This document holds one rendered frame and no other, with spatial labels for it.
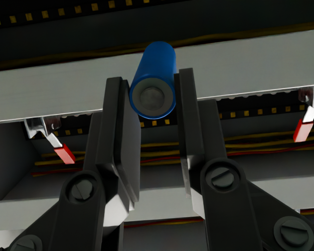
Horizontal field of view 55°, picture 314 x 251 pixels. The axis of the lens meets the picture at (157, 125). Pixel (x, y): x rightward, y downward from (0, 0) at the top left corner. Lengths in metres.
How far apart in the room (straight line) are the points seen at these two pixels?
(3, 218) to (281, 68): 0.39
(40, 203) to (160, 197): 0.16
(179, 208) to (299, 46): 0.24
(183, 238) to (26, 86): 0.45
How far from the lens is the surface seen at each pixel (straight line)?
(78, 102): 0.28
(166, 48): 0.16
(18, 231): 0.59
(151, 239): 0.65
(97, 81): 0.27
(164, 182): 0.47
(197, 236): 0.64
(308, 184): 0.42
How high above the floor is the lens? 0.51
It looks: 42 degrees up
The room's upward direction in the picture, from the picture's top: 168 degrees clockwise
